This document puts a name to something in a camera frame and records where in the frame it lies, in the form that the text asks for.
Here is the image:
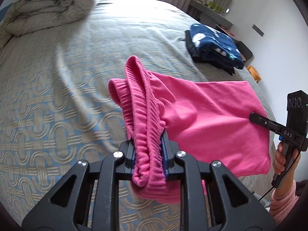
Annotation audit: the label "dark wooden shelf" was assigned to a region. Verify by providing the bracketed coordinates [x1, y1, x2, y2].
[186, 0, 233, 30]

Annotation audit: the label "patterned blue bedspread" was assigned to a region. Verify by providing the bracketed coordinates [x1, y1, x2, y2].
[0, 0, 275, 231]

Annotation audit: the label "pink pants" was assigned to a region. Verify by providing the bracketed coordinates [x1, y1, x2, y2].
[108, 56, 271, 203]

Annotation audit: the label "right forearm pink sleeve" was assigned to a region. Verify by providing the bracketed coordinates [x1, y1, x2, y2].
[269, 180, 299, 225]

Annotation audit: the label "folded grey-green duvet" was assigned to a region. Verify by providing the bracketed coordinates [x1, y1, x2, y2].
[2, 0, 97, 37]

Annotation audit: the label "folded navy star blanket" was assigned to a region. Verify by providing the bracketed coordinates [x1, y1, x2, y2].
[185, 23, 244, 76]

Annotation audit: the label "person's right hand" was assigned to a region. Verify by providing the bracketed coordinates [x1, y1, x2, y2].
[273, 142, 301, 176]

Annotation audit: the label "orange box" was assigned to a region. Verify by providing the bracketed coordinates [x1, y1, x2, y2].
[247, 65, 262, 83]

